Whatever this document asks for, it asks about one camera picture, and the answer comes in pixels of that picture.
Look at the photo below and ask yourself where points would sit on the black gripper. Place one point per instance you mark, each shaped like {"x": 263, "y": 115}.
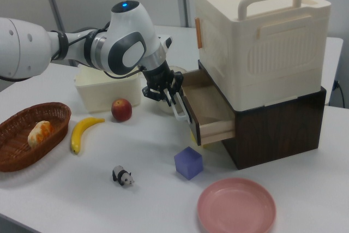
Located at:
{"x": 158, "y": 76}

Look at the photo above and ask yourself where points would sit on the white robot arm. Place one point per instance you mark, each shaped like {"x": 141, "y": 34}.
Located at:
{"x": 128, "y": 39}

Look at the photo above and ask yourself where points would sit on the cream open plastic bin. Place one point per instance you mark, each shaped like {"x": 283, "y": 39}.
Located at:
{"x": 109, "y": 92}

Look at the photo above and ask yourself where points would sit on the small white lidded trash can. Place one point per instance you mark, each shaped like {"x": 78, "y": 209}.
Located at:
{"x": 178, "y": 68}

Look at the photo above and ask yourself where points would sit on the red apple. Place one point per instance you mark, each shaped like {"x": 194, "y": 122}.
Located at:
{"x": 121, "y": 109}

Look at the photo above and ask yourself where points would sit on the yellow block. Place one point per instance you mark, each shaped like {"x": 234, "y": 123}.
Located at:
{"x": 207, "y": 145}

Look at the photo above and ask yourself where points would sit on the purple cube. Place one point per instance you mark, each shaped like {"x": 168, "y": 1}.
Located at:
{"x": 188, "y": 163}

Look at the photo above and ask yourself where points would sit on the yellow banana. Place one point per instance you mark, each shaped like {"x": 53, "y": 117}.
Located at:
{"x": 81, "y": 130}

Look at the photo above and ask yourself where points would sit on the panda toy figure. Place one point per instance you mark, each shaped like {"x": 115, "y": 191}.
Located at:
{"x": 122, "y": 175}

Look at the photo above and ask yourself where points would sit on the cream plastic storage box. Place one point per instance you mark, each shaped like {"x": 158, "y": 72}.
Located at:
{"x": 259, "y": 53}

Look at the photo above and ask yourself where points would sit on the dark brown wooden cabinet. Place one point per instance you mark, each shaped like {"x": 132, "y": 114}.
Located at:
{"x": 272, "y": 134}

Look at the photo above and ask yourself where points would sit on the bread roll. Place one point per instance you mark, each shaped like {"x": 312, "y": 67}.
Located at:
{"x": 39, "y": 133}

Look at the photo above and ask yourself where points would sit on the pink plate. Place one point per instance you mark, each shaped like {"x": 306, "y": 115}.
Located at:
{"x": 235, "y": 205}

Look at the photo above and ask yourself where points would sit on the brown wicker basket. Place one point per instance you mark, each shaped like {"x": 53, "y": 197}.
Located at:
{"x": 16, "y": 151}

